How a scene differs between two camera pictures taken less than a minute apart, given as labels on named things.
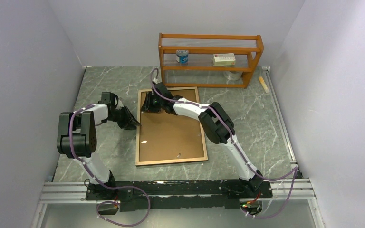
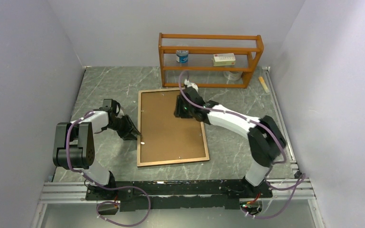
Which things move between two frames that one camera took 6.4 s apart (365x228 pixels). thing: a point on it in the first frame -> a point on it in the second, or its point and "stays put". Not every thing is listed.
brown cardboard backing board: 165,136 stays put
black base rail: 141,196 stays put
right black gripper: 147,106 -> 178,112
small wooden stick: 264,84 stays put
